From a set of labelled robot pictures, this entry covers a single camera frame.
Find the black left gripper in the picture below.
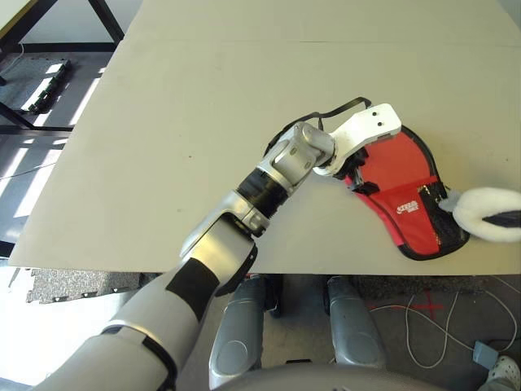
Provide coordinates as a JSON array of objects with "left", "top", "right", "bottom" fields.
[{"left": 344, "top": 148, "right": 379, "bottom": 195}]

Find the grey robot leg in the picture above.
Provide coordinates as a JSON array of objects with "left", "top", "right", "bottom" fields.
[
  {"left": 327, "top": 276, "right": 387, "bottom": 371},
  {"left": 209, "top": 280, "right": 265, "bottom": 389}
]

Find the thin straight white floor cable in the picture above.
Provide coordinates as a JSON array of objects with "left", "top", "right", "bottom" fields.
[{"left": 0, "top": 160, "right": 59, "bottom": 180}]

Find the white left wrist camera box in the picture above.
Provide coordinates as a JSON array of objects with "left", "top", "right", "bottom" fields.
[{"left": 315, "top": 103, "right": 404, "bottom": 178}]

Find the black left wrist ribbon cable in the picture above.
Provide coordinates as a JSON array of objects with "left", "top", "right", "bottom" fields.
[{"left": 266, "top": 96, "right": 374, "bottom": 152}]

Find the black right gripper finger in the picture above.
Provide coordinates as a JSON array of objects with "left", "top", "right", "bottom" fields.
[{"left": 482, "top": 209, "right": 521, "bottom": 228}]

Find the grey foot pedal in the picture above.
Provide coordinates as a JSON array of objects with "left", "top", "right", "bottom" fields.
[{"left": 471, "top": 340, "right": 502, "bottom": 367}]

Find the grey robot right leg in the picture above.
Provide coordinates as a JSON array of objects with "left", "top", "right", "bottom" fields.
[{"left": 327, "top": 276, "right": 387, "bottom": 371}]

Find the grey robot torso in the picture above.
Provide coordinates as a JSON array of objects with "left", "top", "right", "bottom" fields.
[{"left": 225, "top": 361, "right": 412, "bottom": 391}]

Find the red black paddle case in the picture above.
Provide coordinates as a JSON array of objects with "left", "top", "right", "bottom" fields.
[{"left": 337, "top": 124, "right": 472, "bottom": 262}]

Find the black metal table frame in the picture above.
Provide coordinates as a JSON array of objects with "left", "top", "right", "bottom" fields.
[{"left": 0, "top": 0, "right": 125, "bottom": 132}]

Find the dark speckled foam mat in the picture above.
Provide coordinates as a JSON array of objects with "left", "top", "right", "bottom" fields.
[{"left": 352, "top": 276, "right": 433, "bottom": 303}]

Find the white perforated shoe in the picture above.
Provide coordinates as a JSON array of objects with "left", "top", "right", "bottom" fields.
[{"left": 487, "top": 355, "right": 521, "bottom": 391}]

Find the speckled grey foam mat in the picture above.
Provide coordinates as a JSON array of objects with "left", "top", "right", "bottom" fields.
[{"left": 26, "top": 267, "right": 156, "bottom": 305}]

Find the grey robot left leg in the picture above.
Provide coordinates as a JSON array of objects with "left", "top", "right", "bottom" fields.
[{"left": 209, "top": 280, "right": 265, "bottom": 389}]

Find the pale side table top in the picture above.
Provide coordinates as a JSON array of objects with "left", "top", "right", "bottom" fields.
[{"left": 0, "top": 0, "right": 37, "bottom": 41}]

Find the black support post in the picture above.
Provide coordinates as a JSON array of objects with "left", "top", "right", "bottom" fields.
[{"left": 263, "top": 275, "right": 284, "bottom": 319}]

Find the looped white floor cable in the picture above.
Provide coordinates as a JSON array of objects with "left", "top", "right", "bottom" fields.
[{"left": 368, "top": 276, "right": 519, "bottom": 371}]

